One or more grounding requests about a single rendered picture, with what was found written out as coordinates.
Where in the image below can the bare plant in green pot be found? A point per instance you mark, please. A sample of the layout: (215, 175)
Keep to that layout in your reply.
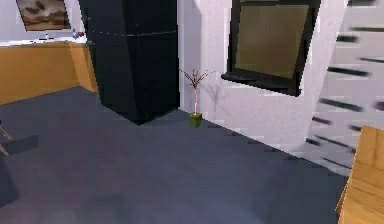
(195, 100)

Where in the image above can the black fridge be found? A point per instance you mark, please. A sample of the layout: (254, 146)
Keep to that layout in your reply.
(133, 60)

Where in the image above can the black framed window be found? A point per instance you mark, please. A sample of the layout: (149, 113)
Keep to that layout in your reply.
(270, 43)

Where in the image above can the wooden kitchen counter cabinet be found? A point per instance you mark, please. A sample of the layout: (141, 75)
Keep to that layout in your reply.
(40, 66)

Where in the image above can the wooden chair legs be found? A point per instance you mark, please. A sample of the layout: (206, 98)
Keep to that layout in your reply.
(4, 140)

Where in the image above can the brown framed wall picture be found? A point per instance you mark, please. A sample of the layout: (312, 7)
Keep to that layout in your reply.
(43, 14)

